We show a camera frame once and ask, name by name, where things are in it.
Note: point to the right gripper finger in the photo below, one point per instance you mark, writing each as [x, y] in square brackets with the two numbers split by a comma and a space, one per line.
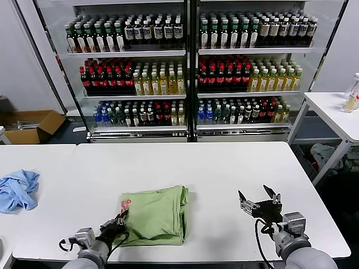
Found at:
[276, 199]
[249, 206]

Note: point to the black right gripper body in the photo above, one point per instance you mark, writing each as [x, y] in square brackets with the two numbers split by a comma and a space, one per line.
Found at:
[266, 211]

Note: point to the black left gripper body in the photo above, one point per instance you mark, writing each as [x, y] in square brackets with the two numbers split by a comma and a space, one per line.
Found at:
[110, 231]

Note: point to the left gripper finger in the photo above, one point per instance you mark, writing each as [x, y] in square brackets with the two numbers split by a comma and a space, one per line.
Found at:
[118, 218]
[124, 218]

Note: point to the light green polo shirt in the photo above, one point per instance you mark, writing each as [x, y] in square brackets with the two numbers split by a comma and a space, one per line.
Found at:
[157, 218]

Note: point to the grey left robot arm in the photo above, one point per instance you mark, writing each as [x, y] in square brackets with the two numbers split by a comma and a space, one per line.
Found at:
[89, 255]

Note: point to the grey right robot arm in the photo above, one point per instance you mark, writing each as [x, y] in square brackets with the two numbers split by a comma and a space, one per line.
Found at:
[300, 255]

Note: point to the white crumpled garment pile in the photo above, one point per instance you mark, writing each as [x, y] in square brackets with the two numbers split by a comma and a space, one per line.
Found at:
[325, 154]

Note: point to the white glass-door drinks cabinet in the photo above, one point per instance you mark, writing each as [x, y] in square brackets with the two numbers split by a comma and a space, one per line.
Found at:
[241, 136]
[126, 138]

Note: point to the white cabinet shelf board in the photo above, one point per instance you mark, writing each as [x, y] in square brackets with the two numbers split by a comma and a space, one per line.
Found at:
[134, 97]
[126, 54]
[241, 126]
[140, 128]
[246, 94]
[252, 51]

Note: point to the small yellow tea bottle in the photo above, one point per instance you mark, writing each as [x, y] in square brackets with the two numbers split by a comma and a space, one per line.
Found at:
[278, 114]
[174, 117]
[181, 117]
[286, 113]

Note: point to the small red-capped cola bottle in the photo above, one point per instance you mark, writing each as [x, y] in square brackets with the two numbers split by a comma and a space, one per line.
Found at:
[159, 115]
[167, 115]
[263, 112]
[271, 111]

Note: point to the small dark-label tea bottle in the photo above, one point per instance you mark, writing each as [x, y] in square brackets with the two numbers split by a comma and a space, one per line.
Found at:
[248, 112]
[151, 115]
[143, 115]
[255, 112]

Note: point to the small white-label tea bottle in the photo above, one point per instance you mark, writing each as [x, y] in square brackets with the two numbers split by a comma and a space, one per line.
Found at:
[128, 118]
[240, 115]
[233, 116]
[136, 118]

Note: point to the small clear water bottle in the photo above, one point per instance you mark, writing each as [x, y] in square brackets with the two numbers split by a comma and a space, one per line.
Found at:
[217, 115]
[225, 115]
[120, 118]
[112, 118]

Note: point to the white paper scrap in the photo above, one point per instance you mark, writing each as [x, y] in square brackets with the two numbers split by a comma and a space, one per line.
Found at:
[79, 129]

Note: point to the small blue water bottle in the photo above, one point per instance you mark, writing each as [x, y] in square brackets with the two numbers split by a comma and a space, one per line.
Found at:
[104, 118]
[201, 117]
[97, 118]
[209, 117]

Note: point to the crumpled light blue shirt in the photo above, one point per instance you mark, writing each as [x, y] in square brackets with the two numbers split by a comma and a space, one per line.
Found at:
[16, 193]

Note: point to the small white side table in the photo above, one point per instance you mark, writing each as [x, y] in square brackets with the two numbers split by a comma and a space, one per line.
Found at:
[328, 109]

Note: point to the grey rounded object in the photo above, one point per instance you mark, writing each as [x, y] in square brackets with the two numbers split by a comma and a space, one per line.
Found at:
[1, 249]

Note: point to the glass jar yellowish contents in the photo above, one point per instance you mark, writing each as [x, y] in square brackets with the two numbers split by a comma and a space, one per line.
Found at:
[350, 105]

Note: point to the open brown cardboard box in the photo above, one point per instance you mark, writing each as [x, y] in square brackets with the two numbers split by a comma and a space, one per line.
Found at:
[25, 137]

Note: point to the silver metal rods bundle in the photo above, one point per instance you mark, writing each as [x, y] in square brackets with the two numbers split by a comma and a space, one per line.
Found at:
[26, 124]

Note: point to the white stool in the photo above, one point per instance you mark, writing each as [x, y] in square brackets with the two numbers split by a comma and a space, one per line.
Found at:
[4, 137]

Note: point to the clear bottle white cap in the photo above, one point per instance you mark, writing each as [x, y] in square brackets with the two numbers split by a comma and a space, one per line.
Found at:
[356, 79]

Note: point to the dark blurry bag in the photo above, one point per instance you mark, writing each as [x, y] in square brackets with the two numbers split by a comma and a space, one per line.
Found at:
[7, 107]

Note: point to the green-capped white-label tea bottle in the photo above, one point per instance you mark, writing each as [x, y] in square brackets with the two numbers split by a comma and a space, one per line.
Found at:
[204, 35]
[224, 35]
[254, 35]
[90, 38]
[71, 39]
[120, 37]
[100, 38]
[244, 35]
[214, 35]
[81, 38]
[234, 35]
[110, 37]

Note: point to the white-capped beige-label tea bottle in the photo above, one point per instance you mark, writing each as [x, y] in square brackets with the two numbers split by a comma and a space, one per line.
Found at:
[264, 33]
[273, 32]

